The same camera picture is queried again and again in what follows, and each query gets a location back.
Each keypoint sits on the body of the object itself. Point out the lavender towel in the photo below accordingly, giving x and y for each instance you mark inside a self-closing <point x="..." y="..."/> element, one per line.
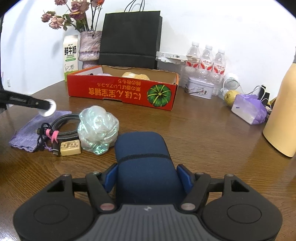
<point x="104" y="74"/>

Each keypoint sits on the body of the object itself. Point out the white flat carton box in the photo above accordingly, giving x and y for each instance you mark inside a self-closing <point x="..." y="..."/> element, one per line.
<point x="170" y="57"/>

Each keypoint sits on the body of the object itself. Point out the yellow green apple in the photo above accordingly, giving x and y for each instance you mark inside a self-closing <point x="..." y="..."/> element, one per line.
<point x="230" y="96"/>

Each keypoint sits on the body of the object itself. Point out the white round device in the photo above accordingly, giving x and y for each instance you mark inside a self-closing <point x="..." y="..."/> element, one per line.
<point x="230" y="84"/>

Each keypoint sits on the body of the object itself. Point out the water bottle right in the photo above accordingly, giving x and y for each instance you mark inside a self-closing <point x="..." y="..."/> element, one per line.
<point x="219" y="63"/>

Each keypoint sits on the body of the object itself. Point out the red cardboard pumpkin box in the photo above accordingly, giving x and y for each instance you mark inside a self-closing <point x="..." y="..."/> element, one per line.
<point x="159" y="92"/>

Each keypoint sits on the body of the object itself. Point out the water bottle left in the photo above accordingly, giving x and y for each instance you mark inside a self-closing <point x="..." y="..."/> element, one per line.
<point x="193" y="56"/>

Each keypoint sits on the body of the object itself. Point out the navy blue pouch case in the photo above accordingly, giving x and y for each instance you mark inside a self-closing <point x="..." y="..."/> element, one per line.
<point x="146" y="174"/>

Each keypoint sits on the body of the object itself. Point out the dried rose bouquet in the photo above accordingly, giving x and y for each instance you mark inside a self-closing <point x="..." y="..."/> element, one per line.
<point x="82" y="15"/>

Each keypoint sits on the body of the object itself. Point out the small yellow eraser block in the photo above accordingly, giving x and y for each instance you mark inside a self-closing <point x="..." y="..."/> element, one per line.
<point x="70" y="148"/>

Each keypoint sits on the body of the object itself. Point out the purple textured vase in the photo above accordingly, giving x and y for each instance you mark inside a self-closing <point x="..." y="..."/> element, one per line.
<point x="89" y="48"/>

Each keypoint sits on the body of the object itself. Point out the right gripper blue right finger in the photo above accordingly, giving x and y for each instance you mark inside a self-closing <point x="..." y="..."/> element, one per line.
<point x="186" y="177"/>

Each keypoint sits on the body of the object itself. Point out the cream yellow thermos bottle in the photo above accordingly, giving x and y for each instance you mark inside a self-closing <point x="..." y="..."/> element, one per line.
<point x="279" y="130"/>

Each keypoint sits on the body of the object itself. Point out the iridescent plastic bag ball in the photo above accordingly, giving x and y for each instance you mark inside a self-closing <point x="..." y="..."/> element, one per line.
<point x="97" y="130"/>

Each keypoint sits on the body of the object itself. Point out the water bottle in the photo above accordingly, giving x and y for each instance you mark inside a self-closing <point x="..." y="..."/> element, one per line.
<point x="219" y="63"/>
<point x="193" y="56"/>
<point x="206" y="62"/>

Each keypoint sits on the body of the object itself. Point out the purple drawstring pouch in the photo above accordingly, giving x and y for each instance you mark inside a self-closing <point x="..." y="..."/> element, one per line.
<point x="26" y="138"/>

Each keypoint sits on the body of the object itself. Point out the purple tissue pack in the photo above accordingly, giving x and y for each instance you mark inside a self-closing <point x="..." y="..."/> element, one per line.
<point x="249" y="108"/>

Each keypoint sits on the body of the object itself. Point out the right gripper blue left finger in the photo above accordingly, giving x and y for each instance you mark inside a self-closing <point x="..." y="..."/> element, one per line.
<point x="108" y="178"/>

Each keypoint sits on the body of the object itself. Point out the yellow plush toy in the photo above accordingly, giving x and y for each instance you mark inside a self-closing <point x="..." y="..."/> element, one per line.
<point x="135" y="76"/>

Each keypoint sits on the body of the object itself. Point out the black paper shopping bag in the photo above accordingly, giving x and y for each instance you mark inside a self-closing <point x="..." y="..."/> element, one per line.
<point x="131" y="38"/>

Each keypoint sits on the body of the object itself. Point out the white floral tin box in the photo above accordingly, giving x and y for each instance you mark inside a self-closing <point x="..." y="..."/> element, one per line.
<point x="204" y="88"/>

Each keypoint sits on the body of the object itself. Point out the water bottle middle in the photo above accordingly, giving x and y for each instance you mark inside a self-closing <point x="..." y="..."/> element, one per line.
<point x="206" y="62"/>

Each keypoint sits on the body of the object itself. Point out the white green milk carton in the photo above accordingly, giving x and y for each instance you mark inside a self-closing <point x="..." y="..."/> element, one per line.
<point x="71" y="50"/>

